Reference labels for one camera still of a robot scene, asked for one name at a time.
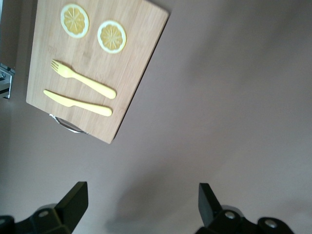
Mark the yellow plastic fork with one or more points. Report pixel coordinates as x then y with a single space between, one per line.
97 85

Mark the silver metal edge bracket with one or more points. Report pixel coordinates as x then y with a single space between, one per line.
6 80

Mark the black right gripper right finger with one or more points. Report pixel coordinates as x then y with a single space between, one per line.
219 221

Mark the yellow plastic knife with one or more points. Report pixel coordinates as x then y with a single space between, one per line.
97 109

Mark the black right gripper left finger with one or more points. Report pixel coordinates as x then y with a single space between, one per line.
65 219

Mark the yellow lemon slice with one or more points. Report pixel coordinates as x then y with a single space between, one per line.
74 20
111 36

